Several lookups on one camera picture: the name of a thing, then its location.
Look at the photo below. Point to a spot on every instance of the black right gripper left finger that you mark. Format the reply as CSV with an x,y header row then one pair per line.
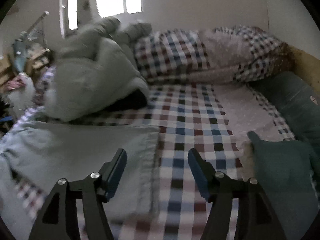
x,y
58,217

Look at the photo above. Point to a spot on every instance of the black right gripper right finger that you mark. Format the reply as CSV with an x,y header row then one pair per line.
x,y
256,216

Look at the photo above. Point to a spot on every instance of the light blue fleece garment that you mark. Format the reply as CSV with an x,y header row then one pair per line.
x,y
44,152

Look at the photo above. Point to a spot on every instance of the teal cartoon cat pillow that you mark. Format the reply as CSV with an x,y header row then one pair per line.
x,y
288,170

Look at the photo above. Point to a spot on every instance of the plaid checkered bed sheet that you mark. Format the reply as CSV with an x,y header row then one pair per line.
x,y
214,121

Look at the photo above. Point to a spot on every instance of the pale green puffer jacket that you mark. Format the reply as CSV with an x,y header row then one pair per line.
x,y
96,69

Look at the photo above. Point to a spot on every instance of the pink cloth item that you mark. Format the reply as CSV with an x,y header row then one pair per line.
x,y
16,83

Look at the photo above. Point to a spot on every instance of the wooden chair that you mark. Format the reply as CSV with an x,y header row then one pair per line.
x,y
37,61

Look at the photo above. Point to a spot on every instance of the teal bag on chair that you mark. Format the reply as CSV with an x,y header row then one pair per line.
x,y
20,55

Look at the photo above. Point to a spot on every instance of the wooden bed side board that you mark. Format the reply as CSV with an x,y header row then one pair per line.
x,y
307,67

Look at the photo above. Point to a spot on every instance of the plaid checkered pillow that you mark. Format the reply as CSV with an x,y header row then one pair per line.
x,y
216,56

